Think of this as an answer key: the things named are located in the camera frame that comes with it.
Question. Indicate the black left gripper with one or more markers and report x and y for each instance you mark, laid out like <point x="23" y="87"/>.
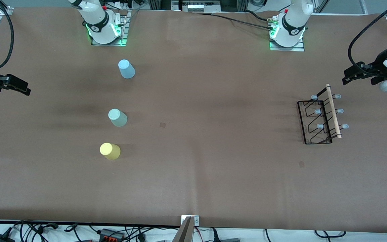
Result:
<point x="376" y="66"/>

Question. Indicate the yellow plastic cup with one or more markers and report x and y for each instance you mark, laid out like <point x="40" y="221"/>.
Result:
<point x="110" y="151"/>

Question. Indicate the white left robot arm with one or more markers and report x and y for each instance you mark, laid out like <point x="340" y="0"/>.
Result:
<point x="292" y="20"/>

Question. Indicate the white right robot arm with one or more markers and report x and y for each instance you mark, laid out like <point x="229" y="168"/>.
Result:
<point x="94" y="13"/>

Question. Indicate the mint green plastic cup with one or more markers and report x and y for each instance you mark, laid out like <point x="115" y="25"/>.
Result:
<point x="117" y="117"/>

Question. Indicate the light blue plastic cup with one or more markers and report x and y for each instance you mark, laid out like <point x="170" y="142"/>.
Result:
<point x="126" y="69"/>

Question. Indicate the black power adapter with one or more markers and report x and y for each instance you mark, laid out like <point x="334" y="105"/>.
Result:
<point x="2" y="238"/>

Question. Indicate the white power strip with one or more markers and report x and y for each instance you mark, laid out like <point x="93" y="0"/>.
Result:
<point x="200" y="6"/>

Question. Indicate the grey connector box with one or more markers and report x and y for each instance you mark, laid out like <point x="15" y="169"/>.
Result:
<point x="112" y="234"/>

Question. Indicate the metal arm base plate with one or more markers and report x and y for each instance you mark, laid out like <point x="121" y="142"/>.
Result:
<point x="287" y="48"/>
<point x="123" y="33"/>

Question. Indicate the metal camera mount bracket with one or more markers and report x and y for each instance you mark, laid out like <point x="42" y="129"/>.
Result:
<point x="185" y="232"/>

